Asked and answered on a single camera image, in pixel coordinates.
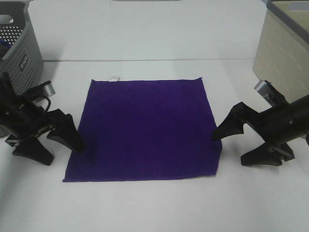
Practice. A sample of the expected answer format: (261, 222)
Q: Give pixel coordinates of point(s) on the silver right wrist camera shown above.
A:
(265, 89)

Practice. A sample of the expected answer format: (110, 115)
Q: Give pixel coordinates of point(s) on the dark towel inside basket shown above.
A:
(4, 48)

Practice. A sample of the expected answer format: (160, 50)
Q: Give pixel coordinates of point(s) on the purple towel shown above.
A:
(145, 130)

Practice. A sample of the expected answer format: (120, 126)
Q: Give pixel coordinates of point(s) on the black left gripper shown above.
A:
(26, 117)

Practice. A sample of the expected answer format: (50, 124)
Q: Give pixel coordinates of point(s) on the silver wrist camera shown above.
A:
(265, 89)
(47, 89)

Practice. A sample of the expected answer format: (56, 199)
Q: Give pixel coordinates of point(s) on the grey perforated laundry basket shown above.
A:
(23, 61)

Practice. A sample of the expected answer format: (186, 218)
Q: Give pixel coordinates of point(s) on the beige storage bin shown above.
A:
(283, 52)

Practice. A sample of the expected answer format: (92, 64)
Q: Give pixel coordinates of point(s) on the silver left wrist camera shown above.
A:
(47, 89)

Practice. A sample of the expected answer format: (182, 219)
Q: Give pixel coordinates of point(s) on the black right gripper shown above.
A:
(277, 126)

